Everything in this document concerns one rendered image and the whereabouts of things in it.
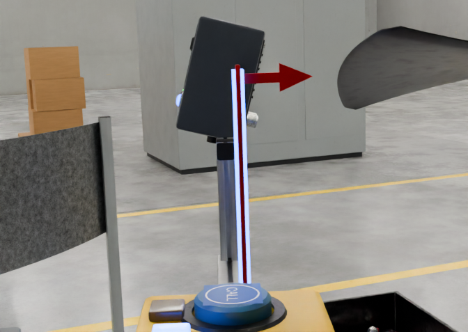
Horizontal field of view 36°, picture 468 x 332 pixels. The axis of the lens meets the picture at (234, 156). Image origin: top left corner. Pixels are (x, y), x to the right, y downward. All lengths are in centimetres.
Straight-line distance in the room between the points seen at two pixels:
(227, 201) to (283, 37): 581
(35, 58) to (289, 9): 306
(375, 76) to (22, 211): 174
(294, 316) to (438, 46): 26
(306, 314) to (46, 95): 813
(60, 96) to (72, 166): 607
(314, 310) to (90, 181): 216
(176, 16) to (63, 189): 432
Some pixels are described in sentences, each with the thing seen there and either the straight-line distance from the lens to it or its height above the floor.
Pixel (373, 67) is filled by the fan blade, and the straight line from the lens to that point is 62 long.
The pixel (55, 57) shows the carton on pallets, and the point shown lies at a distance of 846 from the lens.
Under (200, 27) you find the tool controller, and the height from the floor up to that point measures 124.
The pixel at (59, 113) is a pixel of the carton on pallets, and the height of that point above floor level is 47.
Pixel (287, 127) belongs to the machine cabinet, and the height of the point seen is 37.
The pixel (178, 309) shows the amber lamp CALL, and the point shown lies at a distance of 37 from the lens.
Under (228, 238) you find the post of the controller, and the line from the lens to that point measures 117.
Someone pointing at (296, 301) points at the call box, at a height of 107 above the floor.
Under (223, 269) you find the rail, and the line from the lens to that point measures 113.
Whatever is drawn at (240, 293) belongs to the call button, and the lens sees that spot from 37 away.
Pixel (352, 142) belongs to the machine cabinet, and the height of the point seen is 16.
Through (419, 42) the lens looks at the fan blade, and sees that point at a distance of 55.
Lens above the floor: 121
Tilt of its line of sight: 9 degrees down
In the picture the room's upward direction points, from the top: 2 degrees counter-clockwise
